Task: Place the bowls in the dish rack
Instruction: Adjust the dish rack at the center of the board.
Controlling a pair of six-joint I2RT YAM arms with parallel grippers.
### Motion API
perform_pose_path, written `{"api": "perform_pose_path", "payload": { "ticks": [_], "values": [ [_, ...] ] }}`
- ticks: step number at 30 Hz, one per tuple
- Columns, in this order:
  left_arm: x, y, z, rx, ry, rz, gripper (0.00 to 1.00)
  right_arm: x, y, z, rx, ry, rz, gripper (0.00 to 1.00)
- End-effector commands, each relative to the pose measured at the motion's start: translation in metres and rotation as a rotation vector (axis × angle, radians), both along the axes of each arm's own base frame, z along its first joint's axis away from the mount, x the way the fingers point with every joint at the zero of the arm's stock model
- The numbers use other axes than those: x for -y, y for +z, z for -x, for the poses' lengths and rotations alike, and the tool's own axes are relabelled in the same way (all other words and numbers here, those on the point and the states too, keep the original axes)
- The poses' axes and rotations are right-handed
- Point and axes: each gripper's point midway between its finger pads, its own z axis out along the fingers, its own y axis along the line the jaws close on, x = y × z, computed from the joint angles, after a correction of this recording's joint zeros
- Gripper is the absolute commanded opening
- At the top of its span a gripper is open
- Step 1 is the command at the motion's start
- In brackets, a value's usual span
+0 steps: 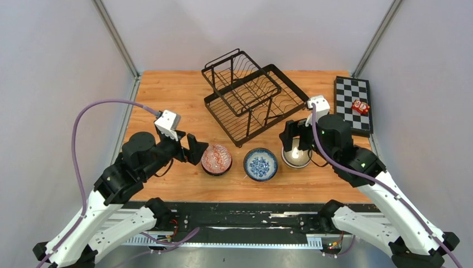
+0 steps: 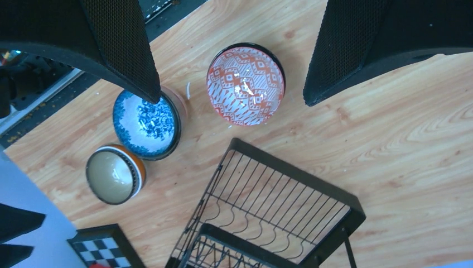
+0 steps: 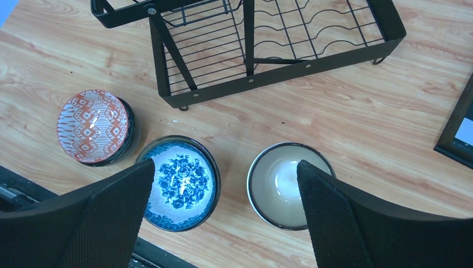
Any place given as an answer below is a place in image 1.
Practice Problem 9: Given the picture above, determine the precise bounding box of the red patterned bowl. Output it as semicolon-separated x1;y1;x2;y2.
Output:
200;144;233;176

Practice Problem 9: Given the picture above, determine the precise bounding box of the black wire dish rack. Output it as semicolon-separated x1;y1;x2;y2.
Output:
201;49;309;147

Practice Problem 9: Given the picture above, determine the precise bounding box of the blue floral bowl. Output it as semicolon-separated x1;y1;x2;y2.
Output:
243;147;278;182

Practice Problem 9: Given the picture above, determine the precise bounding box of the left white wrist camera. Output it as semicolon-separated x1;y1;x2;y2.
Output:
154;109;181;141

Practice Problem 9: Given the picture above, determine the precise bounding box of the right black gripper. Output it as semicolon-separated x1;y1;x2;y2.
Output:
278;118;336;165

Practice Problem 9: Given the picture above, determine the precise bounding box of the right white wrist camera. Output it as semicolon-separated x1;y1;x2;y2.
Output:
305;95;330;127

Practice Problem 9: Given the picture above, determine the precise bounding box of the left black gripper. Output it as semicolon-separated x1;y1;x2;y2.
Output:
142;128;209;179

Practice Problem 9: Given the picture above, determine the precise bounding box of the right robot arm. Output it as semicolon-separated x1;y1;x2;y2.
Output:
279;114;460;267

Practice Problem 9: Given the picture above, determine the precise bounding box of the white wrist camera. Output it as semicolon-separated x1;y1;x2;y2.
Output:
305;95;330;127
154;109;181;141

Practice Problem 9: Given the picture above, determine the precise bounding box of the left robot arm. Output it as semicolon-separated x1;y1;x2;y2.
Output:
33;132;209;267

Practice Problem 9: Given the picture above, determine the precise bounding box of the black white checkerboard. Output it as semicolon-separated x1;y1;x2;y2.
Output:
334;76;374;137

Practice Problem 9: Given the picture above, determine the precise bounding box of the small red toy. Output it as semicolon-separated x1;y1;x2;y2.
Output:
351;99;370;115

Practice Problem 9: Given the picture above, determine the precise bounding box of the white orange bowl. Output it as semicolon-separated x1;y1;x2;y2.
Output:
281;146;312;169

